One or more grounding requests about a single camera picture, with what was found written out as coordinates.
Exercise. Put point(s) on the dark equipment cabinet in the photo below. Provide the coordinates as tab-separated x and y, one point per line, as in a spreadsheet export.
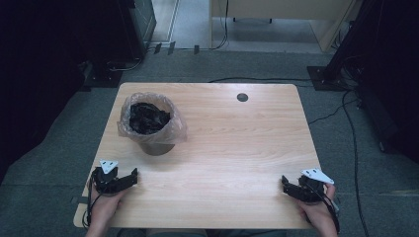
138	23

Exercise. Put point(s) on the person's right hand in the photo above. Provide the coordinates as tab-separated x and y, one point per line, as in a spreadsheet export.
318	214

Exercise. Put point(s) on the light wooden cabinet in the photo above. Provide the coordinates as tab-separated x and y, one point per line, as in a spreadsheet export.
283	10

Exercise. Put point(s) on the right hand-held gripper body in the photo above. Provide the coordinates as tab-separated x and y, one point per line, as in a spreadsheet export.
309	189

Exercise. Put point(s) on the black metal stand base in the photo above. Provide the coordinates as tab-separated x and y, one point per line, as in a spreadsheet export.
324	80
103	77

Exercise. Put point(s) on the brown trash bin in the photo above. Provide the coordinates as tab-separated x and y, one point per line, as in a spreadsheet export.
157	148

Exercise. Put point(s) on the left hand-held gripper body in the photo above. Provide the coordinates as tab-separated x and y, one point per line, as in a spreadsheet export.
107	181

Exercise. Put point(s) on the grey tape piece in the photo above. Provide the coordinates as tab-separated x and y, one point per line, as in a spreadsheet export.
75	200

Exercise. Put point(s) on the person's left hand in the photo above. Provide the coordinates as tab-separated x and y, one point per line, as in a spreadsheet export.
104	205

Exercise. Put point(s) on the bin with plastic bag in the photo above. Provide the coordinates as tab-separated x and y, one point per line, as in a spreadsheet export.
174	128

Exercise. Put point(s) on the black crumpled plastic bag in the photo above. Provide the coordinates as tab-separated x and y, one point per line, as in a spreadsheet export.
148	118

